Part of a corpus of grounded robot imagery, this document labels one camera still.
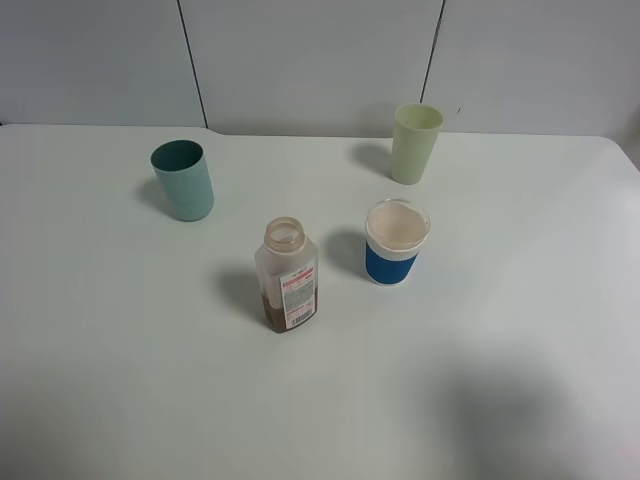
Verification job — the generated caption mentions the clear plastic drink bottle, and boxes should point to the clear plastic drink bottle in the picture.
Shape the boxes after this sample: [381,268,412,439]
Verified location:
[255,217,318,333]

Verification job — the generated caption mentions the light green plastic cup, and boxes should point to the light green plastic cup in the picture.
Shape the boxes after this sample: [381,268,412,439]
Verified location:
[391,104,444,185]

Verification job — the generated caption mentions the blue sleeved white cup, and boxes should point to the blue sleeved white cup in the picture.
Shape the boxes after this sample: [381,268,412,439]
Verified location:
[365,199,430,285]

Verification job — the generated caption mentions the teal plastic cup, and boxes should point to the teal plastic cup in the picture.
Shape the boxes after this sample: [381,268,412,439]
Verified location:
[150,140,214,222]

